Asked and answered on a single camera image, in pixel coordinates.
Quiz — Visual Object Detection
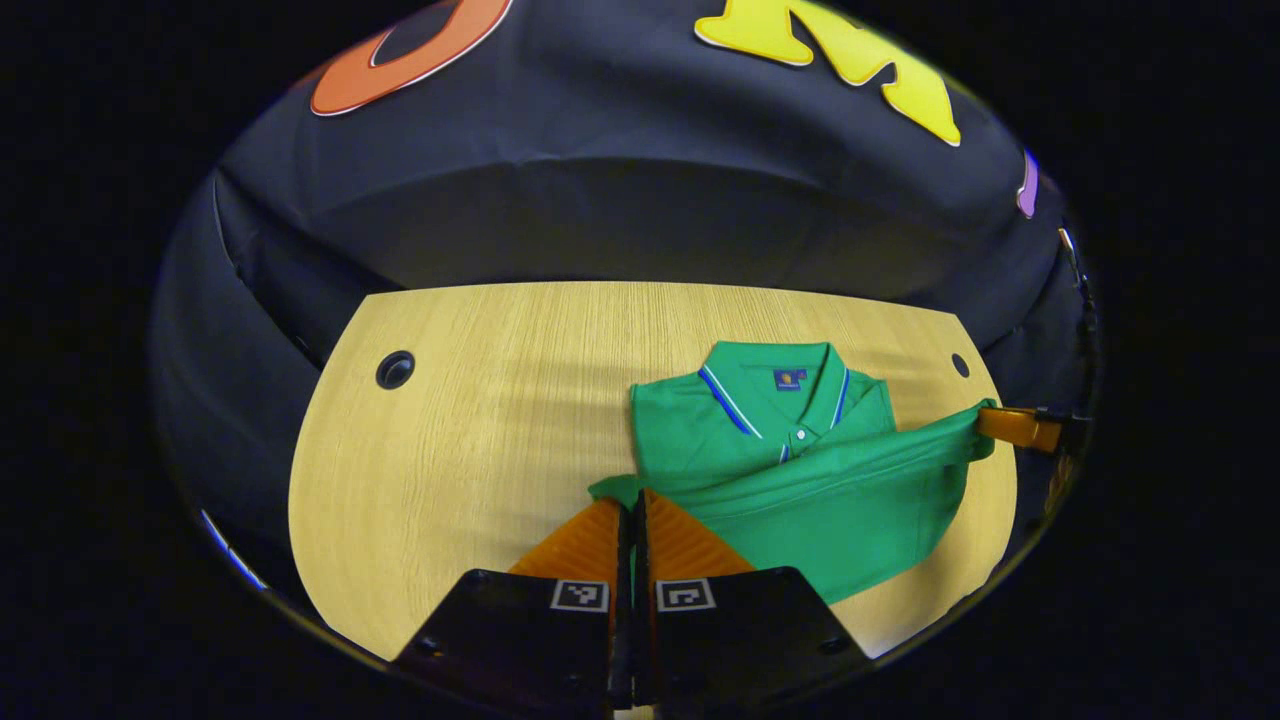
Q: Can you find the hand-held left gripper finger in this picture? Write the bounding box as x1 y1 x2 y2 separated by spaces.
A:
634 487 871 713
392 495 635 713

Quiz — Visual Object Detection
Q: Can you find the green polo T-shirt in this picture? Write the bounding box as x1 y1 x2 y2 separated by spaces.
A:
587 340 999 606

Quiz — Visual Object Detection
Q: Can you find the black backdrop cloth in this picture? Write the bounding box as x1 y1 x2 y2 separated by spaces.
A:
148 0 1096 601

